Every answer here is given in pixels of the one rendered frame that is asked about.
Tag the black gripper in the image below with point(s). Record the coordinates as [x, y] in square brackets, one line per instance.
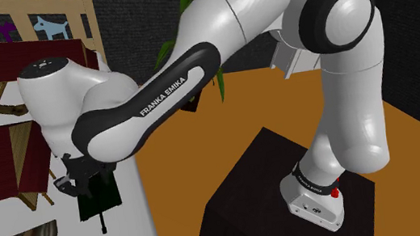
[89, 168]

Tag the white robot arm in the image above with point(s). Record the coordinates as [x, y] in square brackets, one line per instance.
[245, 14]

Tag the dark green box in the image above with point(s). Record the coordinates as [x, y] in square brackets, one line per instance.
[102, 199]

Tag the black pen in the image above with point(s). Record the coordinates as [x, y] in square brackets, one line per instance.
[103, 225]

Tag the black robot stand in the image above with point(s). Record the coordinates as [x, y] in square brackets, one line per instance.
[243, 205]

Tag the wooden frame with animal pictures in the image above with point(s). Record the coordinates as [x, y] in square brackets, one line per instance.
[23, 10]

